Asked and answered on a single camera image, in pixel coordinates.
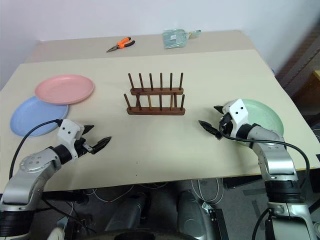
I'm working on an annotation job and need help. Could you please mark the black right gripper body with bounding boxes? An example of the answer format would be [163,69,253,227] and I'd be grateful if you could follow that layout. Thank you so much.
[218,113,235,139]

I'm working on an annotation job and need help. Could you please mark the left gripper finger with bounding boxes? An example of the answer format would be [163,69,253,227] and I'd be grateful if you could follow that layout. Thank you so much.
[92,136,112,154]
[83,124,95,137]

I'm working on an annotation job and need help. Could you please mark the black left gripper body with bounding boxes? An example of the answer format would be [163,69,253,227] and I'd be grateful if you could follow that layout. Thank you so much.
[74,137,99,159]

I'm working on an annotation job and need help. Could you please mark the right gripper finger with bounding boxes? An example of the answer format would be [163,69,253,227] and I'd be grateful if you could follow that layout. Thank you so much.
[198,120,222,140]
[213,105,227,116]

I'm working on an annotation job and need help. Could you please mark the wooden dish rack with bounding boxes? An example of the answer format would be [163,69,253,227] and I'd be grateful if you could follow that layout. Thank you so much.
[123,72,187,118]

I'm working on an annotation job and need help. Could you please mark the green plate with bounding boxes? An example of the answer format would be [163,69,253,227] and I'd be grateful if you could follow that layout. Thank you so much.
[239,98,285,149]

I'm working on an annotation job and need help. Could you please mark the pink plate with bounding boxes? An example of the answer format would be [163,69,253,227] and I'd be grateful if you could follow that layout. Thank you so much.
[34,74,95,106]

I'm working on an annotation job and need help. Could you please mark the blue plate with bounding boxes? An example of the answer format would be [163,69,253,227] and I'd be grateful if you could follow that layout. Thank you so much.
[10,96,70,138]

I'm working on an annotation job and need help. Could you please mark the dark rounded robot leg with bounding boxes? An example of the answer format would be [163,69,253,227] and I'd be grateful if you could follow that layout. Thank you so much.
[104,192,151,232]
[176,189,221,240]

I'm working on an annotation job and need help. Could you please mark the small clear plastic packet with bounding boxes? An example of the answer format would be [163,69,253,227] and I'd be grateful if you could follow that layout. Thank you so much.
[187,29,202,40]

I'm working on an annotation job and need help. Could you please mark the clear plastic bag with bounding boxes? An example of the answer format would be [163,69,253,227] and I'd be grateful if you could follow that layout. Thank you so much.
[162,28,189,50]

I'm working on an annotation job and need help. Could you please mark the brown cabinet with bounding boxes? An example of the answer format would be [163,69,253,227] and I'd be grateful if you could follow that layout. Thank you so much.
[274,29,320,126]

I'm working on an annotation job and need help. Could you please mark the orange black pliers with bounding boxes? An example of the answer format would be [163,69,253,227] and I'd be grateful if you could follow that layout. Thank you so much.
[105,37,137,53]

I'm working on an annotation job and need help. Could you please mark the dark rounded robot torso rim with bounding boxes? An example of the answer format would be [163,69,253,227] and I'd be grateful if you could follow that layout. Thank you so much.
[95,226,181,240]

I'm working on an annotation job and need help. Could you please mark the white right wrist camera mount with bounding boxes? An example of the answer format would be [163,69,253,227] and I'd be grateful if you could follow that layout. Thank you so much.
[222,98,250,139]

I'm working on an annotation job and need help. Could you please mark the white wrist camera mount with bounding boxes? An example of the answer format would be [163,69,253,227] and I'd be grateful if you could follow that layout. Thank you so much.
[56,118,85,159]
[222,98,250,139]

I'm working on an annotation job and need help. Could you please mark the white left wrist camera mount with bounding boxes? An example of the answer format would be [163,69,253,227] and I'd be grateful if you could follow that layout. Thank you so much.
[56,118,85,159]

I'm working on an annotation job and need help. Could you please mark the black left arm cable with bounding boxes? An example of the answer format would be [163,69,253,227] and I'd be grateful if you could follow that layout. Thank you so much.
[8,119,63,180]

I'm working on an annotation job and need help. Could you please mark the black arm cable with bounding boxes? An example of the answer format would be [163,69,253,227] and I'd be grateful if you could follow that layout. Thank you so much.
[8,119,63,180]
[219,122,312,193]

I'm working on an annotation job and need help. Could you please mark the white cable bundle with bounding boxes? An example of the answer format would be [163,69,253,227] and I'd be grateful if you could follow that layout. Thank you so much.
[191,177,226,204]

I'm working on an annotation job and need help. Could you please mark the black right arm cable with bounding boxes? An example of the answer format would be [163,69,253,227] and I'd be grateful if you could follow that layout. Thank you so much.
[219,122,312,193]

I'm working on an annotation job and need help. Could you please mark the black metal bracket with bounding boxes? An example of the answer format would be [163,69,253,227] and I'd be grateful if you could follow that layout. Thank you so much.
[201,201,230,240]

